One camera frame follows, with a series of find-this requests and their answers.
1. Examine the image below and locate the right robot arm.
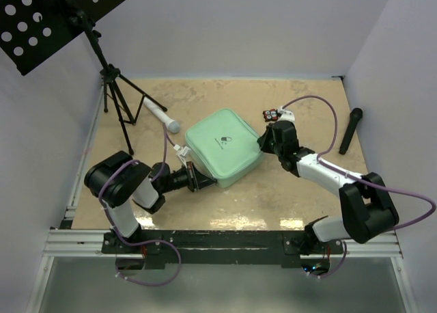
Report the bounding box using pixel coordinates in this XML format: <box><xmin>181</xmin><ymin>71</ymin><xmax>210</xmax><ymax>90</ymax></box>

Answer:
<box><xmin>257</xmin><ymin>120</ymin><xmax>399</xmax><ymax>254</ymax></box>

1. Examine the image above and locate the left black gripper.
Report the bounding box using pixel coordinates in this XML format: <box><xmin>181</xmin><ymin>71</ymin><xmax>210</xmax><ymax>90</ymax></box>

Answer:
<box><xmin>161</xmin><ymin>161</ymin><xmax>216</xmax><ymax>193</ymax></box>

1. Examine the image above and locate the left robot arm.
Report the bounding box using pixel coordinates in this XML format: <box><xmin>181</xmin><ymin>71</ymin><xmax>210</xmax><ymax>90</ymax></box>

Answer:
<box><xmin>84</xmin><ymin>151</ymin><xmax>217</xmax><ymax>253</ymax></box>

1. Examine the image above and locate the mint green medicine case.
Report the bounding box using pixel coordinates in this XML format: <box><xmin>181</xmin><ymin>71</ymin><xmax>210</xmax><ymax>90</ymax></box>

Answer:
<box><xmin>185</xmin><ymin>109</ymin><xmax>264</xmax><ymax>188</ymax></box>

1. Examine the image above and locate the white microphone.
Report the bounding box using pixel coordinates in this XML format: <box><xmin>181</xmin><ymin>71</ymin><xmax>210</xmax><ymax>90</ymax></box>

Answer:
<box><xmin>143</xmin><ymin>98</ymin><xmax>180</xmax><ymax>134</ymax></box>

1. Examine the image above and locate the black base frame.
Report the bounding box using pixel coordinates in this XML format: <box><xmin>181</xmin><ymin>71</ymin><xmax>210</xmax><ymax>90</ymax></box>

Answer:
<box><xmin>102</xmin><ymin>230</ymin><xmax>343</xmax><ymax>270</ymax></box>

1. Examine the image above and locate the red owl toy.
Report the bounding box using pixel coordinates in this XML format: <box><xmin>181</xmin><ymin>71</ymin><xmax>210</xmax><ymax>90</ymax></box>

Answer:
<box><xmin>263</xmin><ymin>109</ymin><xmax>281</xmax><ymax>122</ymax></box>

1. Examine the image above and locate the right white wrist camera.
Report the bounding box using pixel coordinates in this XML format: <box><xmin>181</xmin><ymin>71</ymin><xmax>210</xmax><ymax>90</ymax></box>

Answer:
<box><xmin>277</xmin><ymin>107</ymin><xmax>295</xmax><ymax>122</ymax></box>

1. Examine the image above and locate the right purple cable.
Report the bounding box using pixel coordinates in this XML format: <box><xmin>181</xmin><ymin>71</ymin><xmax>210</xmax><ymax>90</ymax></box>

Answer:
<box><xmin>281</xmin><ymin>96</ymin><xmax>437</xmax><ymax>280</ymax></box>

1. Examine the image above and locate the black microphone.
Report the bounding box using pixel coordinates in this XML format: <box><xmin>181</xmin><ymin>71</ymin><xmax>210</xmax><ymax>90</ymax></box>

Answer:
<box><xmin>339</xmin><ymin>107</ymin><xmax>363</xmax><ymax>155</ymax></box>

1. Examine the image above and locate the black perforated music stand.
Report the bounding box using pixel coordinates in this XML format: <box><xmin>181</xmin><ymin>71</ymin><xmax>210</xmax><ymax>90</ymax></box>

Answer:
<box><xmin>1</xmin><ymin>0</ymin><xmax>150</xmax><ymax>154</ymax></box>

